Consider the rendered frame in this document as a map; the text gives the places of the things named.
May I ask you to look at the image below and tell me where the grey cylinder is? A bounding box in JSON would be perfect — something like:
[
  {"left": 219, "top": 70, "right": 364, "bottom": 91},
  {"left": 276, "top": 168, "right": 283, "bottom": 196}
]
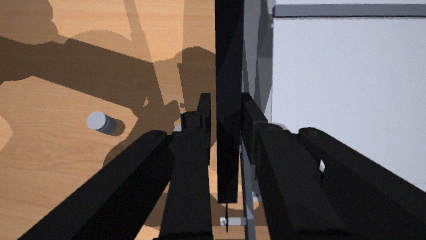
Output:
[{"left": 87, "top": 111, "right": 117, "bottom": 134}]

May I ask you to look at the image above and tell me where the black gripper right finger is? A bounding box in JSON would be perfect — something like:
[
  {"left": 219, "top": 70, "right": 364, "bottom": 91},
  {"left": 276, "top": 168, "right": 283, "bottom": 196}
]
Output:
[{"left": 240, "top": 92, "right": 426, "bottom": 240}]

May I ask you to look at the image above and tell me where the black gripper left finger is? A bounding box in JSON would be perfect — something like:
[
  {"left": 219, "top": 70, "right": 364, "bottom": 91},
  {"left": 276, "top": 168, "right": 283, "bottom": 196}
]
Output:
[{"left": 17, "top": 93, "right": 214, "bottom": 240}]

